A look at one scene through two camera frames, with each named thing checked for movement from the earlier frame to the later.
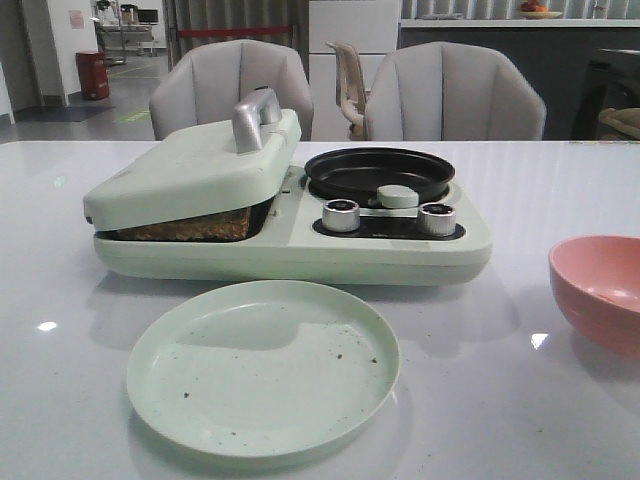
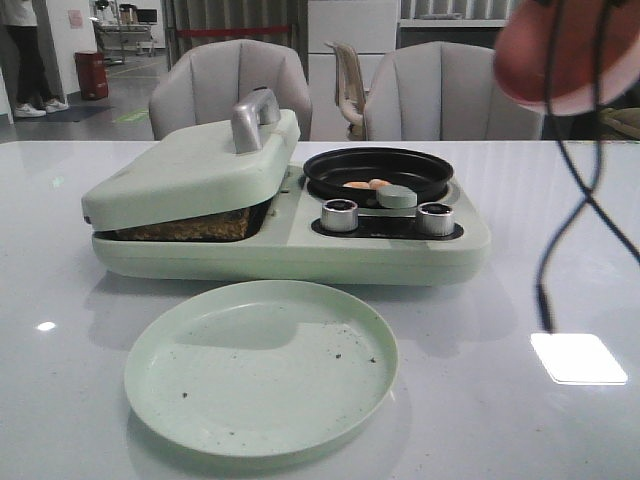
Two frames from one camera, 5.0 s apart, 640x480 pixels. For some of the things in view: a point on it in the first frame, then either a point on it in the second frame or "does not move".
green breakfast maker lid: x=215 y=168 does not move
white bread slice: x=229 y=225 does not move
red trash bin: x=93 y=74 does not move
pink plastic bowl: x=595 y=283 → x=567 y=56
